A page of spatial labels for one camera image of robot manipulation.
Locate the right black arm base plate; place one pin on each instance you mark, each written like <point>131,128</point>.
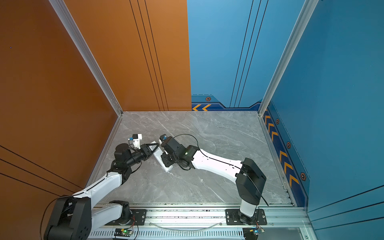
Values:
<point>235,218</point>

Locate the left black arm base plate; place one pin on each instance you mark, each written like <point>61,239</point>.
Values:
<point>136,217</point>

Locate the aluminium corner post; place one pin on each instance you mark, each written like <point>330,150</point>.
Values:
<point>292,43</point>
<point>78,39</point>

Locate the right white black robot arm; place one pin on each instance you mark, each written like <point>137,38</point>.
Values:
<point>246,175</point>

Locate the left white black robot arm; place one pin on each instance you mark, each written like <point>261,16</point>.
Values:
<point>74,217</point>

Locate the left small circuit board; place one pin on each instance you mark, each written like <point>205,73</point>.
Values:
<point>122,233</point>

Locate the right aluminium corner post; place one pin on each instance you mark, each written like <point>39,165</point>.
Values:
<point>292,43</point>

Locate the left aluminium corner post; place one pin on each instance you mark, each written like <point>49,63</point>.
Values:
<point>78,39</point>

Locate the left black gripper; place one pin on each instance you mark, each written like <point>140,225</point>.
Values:
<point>145,151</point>

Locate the small circuit board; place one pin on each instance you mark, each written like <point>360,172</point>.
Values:
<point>122,233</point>
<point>251,233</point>

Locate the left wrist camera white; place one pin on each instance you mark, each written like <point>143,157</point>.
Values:
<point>135,141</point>

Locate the right small circuit board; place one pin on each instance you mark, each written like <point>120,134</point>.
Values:
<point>251,233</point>

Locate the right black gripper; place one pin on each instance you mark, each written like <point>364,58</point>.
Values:
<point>164,157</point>

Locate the aluminium mounting rail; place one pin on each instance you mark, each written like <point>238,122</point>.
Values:
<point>198,216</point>

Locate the white remote control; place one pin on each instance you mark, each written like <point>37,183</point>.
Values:
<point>158,156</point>

